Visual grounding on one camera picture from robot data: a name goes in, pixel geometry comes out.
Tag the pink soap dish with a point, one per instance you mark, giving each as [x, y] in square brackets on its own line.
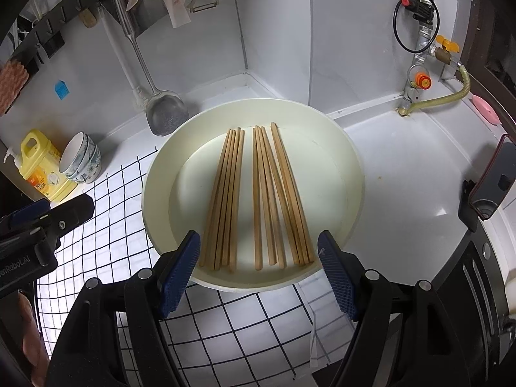
[485, 109]

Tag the black red gas valve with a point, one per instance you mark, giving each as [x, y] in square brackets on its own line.
[419, 6]

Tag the orange scrubber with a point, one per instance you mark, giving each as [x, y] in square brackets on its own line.
[12, 88]

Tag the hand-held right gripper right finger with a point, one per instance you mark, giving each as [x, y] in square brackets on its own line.
[336, 274]

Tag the wall hook rail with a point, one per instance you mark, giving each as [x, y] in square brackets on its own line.
[60, 16]

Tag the orange pipe cap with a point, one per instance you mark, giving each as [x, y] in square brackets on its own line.
[422, 80]

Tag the yellow dish soap bottle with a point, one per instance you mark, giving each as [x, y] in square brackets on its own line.
[36, 173]

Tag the row of wooden chopsticks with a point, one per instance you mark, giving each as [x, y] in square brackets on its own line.
[225, 209]

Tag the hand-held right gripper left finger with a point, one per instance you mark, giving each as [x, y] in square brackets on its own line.
[179, 274]

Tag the metal spatula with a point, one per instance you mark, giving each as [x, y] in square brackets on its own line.
[167, 117]

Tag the white dish brush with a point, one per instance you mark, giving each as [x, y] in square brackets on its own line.
[121, 60]

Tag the cream round basin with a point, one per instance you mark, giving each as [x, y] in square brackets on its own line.
[322, 177]

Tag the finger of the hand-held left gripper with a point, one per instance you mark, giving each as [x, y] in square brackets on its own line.
[74, 209]
[28, 211]

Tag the blue floral ceramic bowl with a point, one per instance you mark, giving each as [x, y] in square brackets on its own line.
[90, 176]
[72, 153]
[94, 158]

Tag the person's left hand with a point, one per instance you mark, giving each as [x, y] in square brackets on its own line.
[32, 330]

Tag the black smartphone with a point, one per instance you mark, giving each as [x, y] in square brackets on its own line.
[494, 177]

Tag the white grid cloth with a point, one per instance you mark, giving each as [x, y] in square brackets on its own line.
[250, 342]

